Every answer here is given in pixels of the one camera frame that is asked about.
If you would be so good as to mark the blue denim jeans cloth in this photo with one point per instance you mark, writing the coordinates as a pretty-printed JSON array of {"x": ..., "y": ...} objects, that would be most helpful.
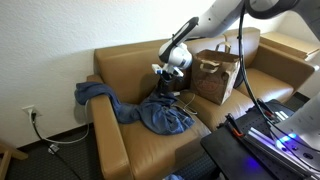
[{"x": 156, "y": 115}]

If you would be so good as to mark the blue fabric scrap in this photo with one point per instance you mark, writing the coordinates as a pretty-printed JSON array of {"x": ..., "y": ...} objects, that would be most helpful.
[{"x": 173, "y": 177}]

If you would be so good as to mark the grey dotted floor mat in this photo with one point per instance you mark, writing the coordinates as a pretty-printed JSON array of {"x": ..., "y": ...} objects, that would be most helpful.
[{"x": 196, "y": 166}]

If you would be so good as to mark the white wall outlet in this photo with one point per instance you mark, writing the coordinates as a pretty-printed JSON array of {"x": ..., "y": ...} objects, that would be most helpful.
[{"x": 29, "y": 109}]

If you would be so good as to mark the silver robot base rail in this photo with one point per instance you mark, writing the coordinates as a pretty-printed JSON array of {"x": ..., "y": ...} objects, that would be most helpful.
[{"x": 266, "y": 140}]

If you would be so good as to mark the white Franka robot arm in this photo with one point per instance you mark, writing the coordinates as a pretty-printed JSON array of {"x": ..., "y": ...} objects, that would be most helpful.
[{"x": 220, "y": 18}]

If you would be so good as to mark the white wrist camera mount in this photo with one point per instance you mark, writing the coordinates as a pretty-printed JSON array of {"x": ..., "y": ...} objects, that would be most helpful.
[{"x": 166, "y": 70}]

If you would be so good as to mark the brown printed paper bag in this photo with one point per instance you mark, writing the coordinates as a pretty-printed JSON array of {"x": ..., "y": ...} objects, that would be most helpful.
[{"x": 213, "y": 80}]

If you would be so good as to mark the tan wooden side table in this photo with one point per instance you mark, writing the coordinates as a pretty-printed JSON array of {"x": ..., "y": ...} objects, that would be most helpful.
[{"x": 286, "y": 43}]

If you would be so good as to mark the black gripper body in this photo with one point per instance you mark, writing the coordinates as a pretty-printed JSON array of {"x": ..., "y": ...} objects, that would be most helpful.
[{"x": 167, "y": 80}]

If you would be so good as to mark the black robot table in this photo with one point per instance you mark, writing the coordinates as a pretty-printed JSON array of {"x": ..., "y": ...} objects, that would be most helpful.
[{"x": 226, "y": 153}]

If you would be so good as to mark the white floor power adapter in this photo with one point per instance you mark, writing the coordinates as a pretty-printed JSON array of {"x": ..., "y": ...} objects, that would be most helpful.
[{"x": 53, "y": 148}]

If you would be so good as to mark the wooden furniture leg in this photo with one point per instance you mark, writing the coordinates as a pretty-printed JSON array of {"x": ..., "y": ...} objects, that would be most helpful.
[{"x": 6, "y": 160}]

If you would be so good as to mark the tan leather sofa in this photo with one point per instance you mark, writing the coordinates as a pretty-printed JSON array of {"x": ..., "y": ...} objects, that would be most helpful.
[{"x": 150, "y": 153}]

